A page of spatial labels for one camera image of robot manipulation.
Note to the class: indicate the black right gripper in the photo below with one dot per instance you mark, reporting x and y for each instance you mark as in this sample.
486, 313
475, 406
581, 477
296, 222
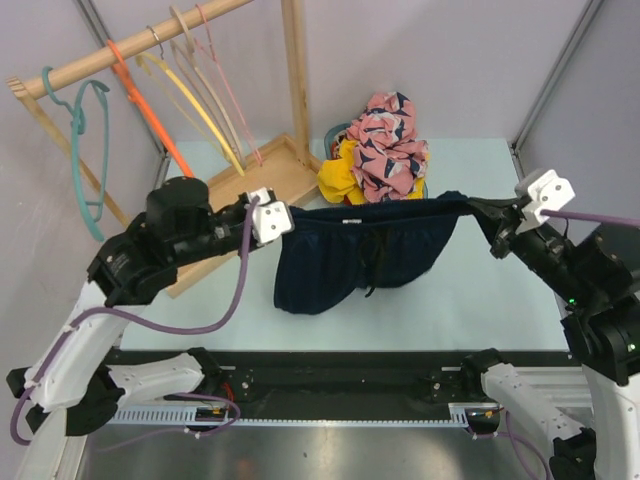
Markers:
511, 221

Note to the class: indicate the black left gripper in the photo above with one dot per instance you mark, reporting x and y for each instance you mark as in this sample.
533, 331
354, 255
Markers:
240, 204

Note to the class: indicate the navy blue shorts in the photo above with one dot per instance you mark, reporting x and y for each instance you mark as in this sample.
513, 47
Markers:
332, 252

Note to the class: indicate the pink wire hanger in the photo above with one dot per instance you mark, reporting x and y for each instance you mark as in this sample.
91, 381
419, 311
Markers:
214, 57

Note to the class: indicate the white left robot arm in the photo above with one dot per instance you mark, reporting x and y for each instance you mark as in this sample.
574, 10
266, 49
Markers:
177, 228

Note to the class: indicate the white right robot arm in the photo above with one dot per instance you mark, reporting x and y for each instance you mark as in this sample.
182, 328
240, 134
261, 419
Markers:
599, 282

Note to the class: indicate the teal hanger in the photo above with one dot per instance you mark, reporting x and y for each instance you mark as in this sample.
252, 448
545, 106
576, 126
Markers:
91, 206

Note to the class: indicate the yellow hanger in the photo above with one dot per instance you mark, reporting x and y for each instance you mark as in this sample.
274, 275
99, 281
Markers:
181, 94

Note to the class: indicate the orange hanger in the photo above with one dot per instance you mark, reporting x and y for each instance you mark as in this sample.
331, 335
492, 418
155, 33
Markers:
121, 70

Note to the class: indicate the beige wooden hanger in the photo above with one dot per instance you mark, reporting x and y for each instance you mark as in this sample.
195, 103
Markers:
184, 55

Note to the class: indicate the wooden clothes rack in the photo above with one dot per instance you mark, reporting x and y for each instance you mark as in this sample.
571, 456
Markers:
285, 164

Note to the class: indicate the pink patterned garment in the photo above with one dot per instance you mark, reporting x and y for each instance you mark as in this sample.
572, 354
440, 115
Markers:
388, 118

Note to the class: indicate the yellow garment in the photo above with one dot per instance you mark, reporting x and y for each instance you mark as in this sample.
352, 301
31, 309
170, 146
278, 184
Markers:
340, 182

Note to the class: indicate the teal laundry basket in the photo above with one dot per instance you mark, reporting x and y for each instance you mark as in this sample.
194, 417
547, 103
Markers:
337, 136

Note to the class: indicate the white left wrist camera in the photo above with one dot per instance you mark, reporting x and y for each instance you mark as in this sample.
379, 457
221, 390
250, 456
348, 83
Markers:
271, 217

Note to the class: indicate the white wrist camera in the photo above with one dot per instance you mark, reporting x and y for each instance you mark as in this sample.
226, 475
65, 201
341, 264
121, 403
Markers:
271, 217
542, 190

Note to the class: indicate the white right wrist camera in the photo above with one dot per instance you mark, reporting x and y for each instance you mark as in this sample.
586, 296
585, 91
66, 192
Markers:
542, 190

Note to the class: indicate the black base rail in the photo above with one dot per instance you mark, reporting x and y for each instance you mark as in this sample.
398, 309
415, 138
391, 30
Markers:
344, 386

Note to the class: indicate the grey slotted cable duct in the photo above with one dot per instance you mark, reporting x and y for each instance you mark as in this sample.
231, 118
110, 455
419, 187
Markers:
457, 415

